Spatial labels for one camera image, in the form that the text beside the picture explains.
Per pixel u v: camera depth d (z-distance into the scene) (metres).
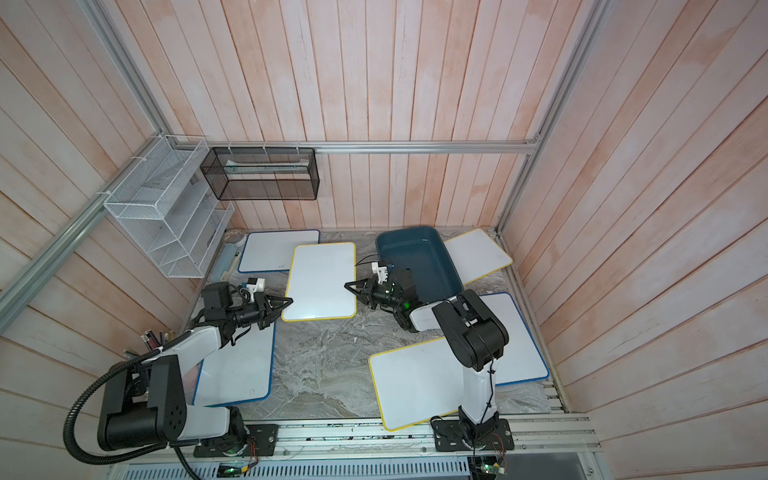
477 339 0.53
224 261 1.04
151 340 0.76
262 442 0.74
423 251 1.15
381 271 0.88
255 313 0.76
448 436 0.73
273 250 1.19
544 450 0.74
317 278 0.88
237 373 0.84
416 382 0.82
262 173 1.06
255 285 0.83
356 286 0.87
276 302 0.82
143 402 0.46
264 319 0.77
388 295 0.81
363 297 0.82
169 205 0.75
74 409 0.38
